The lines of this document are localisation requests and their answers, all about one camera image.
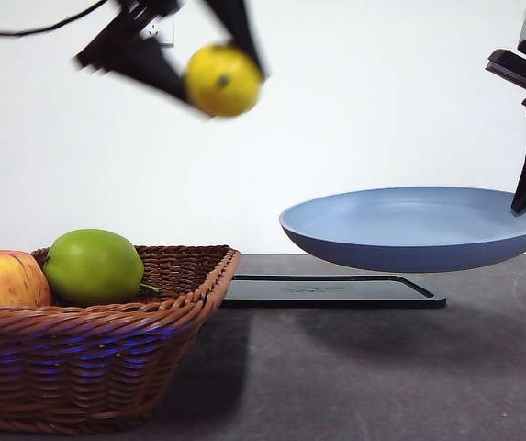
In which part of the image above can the yellow lemon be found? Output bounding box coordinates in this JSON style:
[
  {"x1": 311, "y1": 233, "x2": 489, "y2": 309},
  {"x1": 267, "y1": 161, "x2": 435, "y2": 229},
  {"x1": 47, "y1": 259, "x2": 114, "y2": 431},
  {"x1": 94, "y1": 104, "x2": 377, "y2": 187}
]
[{"x1": 183, "y1": 43, "x2": 263, "y2": 119}]

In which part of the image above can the blue plate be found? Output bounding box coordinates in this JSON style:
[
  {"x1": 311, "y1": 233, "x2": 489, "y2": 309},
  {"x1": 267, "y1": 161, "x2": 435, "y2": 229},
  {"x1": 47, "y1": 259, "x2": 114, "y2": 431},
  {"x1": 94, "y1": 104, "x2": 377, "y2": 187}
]
[{"x1": 278, "y1": 186, "x2": 526, "y2": 273}]

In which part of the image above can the brown wicker basket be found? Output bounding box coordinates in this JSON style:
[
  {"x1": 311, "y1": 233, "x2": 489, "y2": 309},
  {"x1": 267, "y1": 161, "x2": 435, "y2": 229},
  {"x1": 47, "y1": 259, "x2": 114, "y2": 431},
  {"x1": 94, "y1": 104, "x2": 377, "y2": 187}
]
[{"x1": 0, "y1": 244, "x2": 242, "y2": 435}]

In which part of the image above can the green apple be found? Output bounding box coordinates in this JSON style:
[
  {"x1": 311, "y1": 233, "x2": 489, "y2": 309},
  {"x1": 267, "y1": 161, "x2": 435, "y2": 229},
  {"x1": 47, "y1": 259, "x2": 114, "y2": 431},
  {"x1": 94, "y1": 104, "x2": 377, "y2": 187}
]
[{"x1": 41, "y1": 228, "x2": 161, "y2": 306}]

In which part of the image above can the black rectangular tray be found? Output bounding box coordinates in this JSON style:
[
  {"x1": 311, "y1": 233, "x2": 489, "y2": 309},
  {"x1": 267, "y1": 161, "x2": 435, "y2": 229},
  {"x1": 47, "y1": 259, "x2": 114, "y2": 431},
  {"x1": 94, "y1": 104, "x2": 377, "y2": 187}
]
[{"x1": 219, "y1": 274, "x2": 447, "y2": 310}]

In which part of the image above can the red yellow apple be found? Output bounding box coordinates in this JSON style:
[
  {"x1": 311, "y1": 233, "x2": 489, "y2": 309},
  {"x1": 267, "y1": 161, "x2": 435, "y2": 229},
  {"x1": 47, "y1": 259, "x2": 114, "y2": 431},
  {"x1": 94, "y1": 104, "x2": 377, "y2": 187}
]
[{"x1": 0, "y1": 249, "x2": 54, "y2": 308}]

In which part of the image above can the white wall socket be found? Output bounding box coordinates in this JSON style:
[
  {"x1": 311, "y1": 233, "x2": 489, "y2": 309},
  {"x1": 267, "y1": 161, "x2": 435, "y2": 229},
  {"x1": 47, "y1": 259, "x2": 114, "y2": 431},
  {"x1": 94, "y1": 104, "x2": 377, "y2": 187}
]
[{"x1": 145, "y1": 16, "x2": 175, "y2": 49}]

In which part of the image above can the black cable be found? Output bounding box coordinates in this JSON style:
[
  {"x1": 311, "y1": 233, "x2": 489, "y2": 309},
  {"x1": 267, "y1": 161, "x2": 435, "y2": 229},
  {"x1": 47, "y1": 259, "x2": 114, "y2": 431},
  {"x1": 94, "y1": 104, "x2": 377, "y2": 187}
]
[{"x1": 0, "y1": 0, "x2": 110, "y2": 38}]

